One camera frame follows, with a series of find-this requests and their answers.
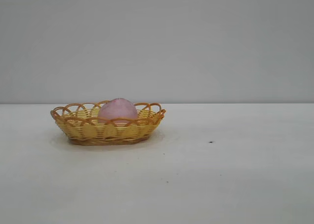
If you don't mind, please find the white tablecloth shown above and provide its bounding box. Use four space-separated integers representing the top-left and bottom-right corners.
0 102 314 224

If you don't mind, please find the pink peach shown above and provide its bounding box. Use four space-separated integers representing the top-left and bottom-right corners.
98 98 139 124

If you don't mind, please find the woven yellow wicker basket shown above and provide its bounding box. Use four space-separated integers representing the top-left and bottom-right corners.
50 100 166 146

